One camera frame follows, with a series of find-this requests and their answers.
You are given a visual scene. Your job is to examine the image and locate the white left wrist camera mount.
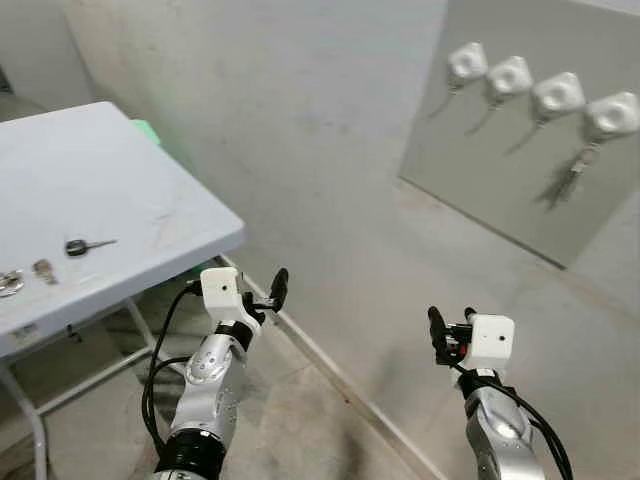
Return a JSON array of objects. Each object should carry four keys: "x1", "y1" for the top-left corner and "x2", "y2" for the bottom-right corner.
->
[{"x1": 200, "y1": 266, "x2": 247, "y2": 323}]

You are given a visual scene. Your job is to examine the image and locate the white wall hook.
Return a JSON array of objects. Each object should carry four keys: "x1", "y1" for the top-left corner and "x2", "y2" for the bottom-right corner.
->
[
  {"x1": 478, "y1": 55, "x2": 534, "y2": 119},
  {"x1": 580, "y1": 92, "x2": 640, "y2": 151},
  {"x1": 440, "y1": 42, "x2": 490, "y2": 101},
  {"x1": 520, "y1": 72, "x2": 587, "y2": 141}
]

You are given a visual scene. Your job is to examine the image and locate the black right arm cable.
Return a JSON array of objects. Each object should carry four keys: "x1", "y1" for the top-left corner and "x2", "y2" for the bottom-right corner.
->
[{"x1": 448, "y1": 355, "x2": 574, "y2": 480}]

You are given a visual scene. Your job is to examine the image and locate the small brass key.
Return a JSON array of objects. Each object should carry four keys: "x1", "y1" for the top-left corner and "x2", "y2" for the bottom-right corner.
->
[{"x1": 33, "y1": 259, "x2": 58, "y2": 286}]

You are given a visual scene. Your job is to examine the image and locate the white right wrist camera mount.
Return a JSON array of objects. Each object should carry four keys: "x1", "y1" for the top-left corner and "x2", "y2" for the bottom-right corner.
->
[{"x1": 467, "y1": 314, "x2": 516, "y2": 367}]

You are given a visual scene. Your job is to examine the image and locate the light blue folding table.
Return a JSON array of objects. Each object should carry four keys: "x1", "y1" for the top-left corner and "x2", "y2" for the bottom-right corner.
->
[{"x1": 0, "y1": 100, "x2": 247, "y2": 480}]

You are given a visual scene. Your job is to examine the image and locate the hanging key bunch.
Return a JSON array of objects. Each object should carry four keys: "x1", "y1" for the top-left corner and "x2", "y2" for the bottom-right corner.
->
[{"x1": 540, "y1": 143, "x2": 601, "y2": 211}]

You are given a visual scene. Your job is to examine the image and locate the green plastic object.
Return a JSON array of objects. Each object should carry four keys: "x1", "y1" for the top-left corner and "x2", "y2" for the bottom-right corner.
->
[{"x1": 130, "y1": 118, "x2": 163, "y2": 149}]

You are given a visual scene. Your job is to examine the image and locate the silver key ring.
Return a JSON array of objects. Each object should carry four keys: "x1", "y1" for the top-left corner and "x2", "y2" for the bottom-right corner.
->
[{"x1": 0, "y1": 270, "x2": 25, "y2": 298}]

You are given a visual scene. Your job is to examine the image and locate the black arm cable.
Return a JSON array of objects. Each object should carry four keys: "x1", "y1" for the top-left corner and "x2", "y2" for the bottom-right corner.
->
[
  {"x1": 448, "y1": 355, "x2": 574, "y2": 480},
  {"x1": 140, "y1": 280, "x2": 204, "y2": 456}
]

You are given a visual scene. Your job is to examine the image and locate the black-headed key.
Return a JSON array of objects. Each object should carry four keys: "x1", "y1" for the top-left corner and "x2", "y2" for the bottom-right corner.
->
[{"x1": 64, "y1": 237, "x2": 119, "y2": 258}]

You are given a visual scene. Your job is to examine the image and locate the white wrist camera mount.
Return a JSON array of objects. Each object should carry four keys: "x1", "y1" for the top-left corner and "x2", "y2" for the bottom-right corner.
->
[
  {"x1": 467, "y1": 314, "x2": 516, "y2": 367},
  {"x1": 200, "y1": 266, "x2": 247, "y2": 323}
]

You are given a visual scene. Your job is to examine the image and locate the grey wall board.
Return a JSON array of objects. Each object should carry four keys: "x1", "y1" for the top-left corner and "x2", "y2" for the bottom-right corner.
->
[{"x1": 398, "y1": 0, "x2": 640, "y2": 269}]

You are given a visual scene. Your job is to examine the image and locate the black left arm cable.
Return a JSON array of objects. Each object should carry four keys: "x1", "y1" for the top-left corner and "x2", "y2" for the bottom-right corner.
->
[{"x1": 140, "y1": 280, "x2": 204, "y2": 456}]

